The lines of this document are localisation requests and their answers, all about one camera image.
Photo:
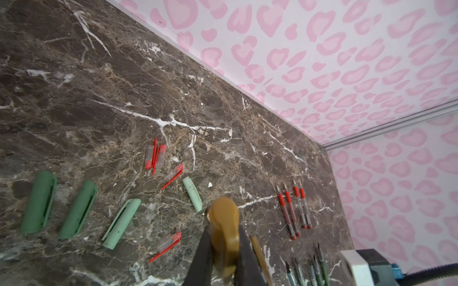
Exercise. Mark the light green pen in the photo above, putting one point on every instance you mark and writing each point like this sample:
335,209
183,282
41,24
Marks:
290,276
300,274

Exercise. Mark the red pen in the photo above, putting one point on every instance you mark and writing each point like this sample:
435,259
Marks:
302,216
304,201
291,209
285,213

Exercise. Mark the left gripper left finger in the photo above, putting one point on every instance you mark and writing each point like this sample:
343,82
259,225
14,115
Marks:
200,271

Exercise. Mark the dark green pen cap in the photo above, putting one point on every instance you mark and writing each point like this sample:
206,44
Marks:
79,211
40,202

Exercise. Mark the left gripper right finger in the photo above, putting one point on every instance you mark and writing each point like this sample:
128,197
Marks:
248,271

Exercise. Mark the light green pen cap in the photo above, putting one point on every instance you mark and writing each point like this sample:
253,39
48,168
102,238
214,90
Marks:
120,223
193,194

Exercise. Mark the dark green pen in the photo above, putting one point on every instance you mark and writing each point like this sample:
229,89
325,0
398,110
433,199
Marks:
322,266
312,273

